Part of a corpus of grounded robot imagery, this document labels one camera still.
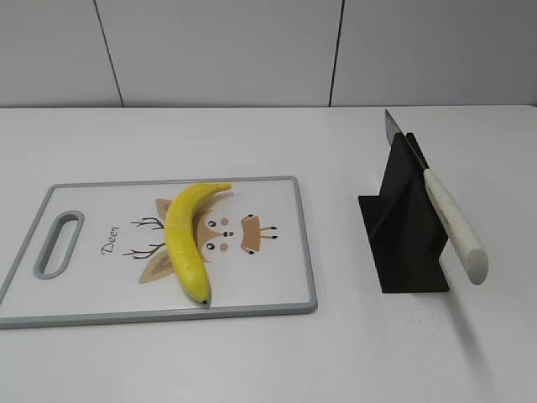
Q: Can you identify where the black knife stand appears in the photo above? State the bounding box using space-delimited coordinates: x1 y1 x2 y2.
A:
357 133 450 294

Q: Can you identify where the yellow plastic banana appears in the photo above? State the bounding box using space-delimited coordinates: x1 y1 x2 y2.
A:
164 182 232 309

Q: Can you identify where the white deer cutting board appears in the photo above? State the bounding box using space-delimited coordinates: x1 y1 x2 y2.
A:
1 176 317 329

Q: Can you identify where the white handled knife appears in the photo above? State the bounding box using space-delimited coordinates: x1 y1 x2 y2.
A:
406 135 489 285

